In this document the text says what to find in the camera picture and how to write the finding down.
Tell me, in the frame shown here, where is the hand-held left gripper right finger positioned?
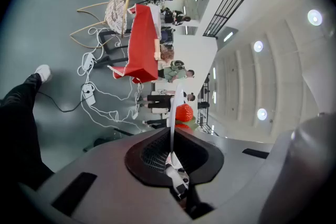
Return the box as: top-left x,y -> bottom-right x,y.
174,127 -> 276,224

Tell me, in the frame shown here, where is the white coiled cable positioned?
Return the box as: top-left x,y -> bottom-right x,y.
77,27 -> 124,77

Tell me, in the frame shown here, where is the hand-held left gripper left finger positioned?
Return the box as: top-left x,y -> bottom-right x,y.
18,127 -> 195,224

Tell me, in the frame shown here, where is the person's black trouser leg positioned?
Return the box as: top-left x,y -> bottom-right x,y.
0,72 -> 56,192

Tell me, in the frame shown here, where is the gold wire chair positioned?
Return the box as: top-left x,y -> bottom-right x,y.
69,0 -> 136,49

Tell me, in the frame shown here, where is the white plate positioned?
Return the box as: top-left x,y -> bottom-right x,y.
167,82 -> 185,166

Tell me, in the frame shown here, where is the floral patterned seat cushion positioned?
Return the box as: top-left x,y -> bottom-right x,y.
104,0 -> 127,35

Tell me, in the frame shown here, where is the white cloth covered table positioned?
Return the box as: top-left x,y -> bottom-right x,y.
150,4 -> 161,31

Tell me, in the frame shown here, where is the person's white shoe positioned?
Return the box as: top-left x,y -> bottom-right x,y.
34,64 -> 53,84

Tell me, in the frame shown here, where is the red tablecloth table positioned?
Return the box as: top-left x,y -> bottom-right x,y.
93,3 -> 161,84

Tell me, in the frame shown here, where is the black cable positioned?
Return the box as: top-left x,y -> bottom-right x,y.
36,90 -> 86,113

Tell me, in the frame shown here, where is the white power strip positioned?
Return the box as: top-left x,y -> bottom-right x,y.
81,83 -> 97,106
82,52 -> 96,71

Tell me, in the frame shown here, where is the dried reddish plant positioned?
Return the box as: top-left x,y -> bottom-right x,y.
160,44 -> 175,64

